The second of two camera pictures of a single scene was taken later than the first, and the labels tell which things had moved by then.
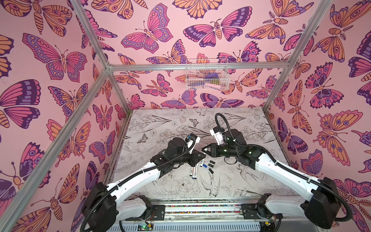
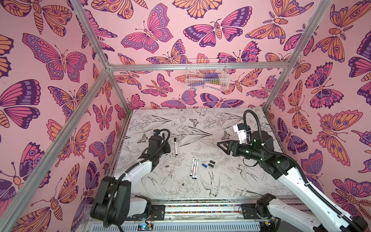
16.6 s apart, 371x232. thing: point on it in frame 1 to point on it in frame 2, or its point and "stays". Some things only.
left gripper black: (192, 158) to (166, 149)
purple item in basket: (211, 75) stays
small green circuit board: (144, 227) stays
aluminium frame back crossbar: (199, 66) stays
